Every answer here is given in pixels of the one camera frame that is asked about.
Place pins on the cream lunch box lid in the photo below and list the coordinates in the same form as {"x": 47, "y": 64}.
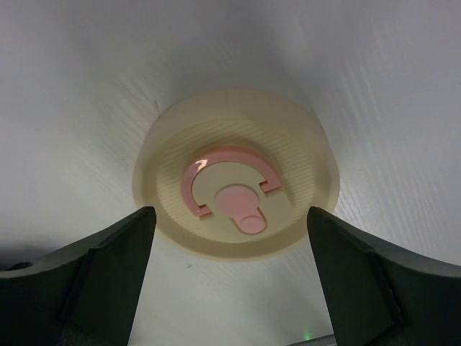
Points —
{"x": 232, "y": 173}

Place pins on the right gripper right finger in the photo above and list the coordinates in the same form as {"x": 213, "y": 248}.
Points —
{"x": 379, "y": 293}

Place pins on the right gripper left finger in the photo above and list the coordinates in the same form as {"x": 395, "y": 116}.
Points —
{"x": 85, "y": 293}

